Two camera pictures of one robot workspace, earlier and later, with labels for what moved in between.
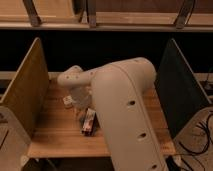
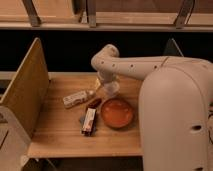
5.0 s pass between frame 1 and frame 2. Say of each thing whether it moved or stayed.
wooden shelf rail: stayed
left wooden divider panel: stayed
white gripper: moved
